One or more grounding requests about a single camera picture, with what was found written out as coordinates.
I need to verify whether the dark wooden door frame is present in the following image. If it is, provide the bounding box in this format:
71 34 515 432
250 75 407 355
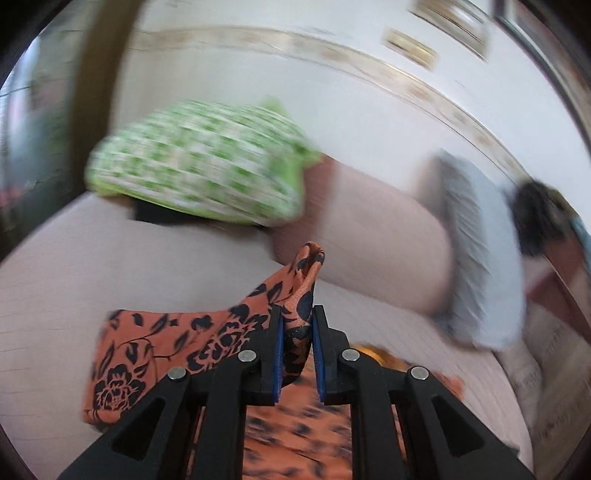
69 0 144 198

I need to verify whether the light blue grey pillow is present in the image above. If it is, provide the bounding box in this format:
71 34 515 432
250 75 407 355
430 150 526 351

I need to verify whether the dark fur trimmed garment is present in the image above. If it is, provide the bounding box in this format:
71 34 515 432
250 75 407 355
510 180 578 257

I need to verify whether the orange black floral blouse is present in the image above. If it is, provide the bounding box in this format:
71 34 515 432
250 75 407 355
81 241 465 480

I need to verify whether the green white patterned pillow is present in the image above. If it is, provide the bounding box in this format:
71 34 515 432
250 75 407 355
85 100 321 227

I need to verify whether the pink quilted bolster cushion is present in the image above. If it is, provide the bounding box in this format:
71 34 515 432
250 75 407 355
270 156 453 315

